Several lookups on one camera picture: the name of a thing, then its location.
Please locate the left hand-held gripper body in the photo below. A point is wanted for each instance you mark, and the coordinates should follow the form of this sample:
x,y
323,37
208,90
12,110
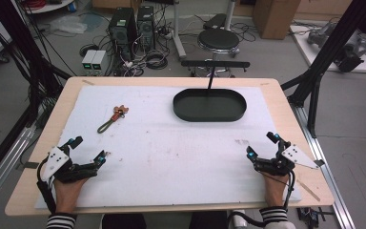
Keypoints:
x,y
64,165

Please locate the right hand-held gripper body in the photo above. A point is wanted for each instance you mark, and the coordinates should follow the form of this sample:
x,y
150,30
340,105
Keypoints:
x,y
282,162

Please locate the black oval tray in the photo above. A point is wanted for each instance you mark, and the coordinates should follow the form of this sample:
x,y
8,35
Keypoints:
x,y
209,105

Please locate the person's right hand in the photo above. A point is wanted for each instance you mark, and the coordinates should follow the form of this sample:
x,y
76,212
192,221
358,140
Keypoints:
x,y
275,190

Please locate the person's left hand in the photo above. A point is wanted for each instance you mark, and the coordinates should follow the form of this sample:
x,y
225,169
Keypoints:
x,y
67,194

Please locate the wooden stick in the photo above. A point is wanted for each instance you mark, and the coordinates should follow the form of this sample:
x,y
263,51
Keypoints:
x,y
308,190

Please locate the person's right striped sleeve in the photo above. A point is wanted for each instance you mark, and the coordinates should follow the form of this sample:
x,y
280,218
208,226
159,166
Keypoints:
x,y
274,214

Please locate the person's striped sleeve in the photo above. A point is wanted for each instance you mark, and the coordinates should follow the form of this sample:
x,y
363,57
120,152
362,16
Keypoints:
x,y
61,221
274,214

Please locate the person's left striped sleeve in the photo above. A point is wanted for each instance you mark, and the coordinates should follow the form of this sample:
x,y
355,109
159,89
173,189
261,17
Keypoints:
x,y
61,221

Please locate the white foam mat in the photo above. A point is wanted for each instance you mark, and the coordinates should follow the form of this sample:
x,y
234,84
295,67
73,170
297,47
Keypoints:
x,y
158,149

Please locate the black parts on floor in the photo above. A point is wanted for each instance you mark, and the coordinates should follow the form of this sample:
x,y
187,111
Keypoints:
x,y
311,215

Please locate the grey power supply unit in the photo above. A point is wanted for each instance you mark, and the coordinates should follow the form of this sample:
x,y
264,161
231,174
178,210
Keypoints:
x,y
97,61
88,60

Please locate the black T-shaped rack stand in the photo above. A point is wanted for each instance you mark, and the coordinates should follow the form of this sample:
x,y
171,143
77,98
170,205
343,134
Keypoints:
x,y
214,70

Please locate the person's dark trousers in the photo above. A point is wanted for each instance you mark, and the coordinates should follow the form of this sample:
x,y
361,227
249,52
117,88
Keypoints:
x,y
165,221

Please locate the white board with devices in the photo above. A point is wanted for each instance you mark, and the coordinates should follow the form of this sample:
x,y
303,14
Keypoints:
x,y
340,47

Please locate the black round stool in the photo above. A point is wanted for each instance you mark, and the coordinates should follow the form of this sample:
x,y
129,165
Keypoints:
x,y
218,42

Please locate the black computer tower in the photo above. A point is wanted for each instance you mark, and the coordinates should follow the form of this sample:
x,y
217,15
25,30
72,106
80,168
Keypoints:
x,y
146,27
122,33

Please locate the clear plastic bag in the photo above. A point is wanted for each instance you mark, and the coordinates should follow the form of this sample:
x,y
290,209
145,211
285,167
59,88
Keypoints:
x,y
68,24

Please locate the cardboard box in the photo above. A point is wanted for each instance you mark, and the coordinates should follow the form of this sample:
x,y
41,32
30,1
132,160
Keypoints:
x,y
274,17

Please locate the grey table leg stand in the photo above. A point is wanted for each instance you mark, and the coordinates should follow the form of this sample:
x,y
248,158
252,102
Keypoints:
x,y
178,31

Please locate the aluminium rail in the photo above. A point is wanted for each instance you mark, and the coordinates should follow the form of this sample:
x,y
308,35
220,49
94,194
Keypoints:
x,y
324,165
3,165

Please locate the black metal frame post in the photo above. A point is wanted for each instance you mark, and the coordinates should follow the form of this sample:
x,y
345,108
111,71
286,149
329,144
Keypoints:
x,y
324,60
22,51

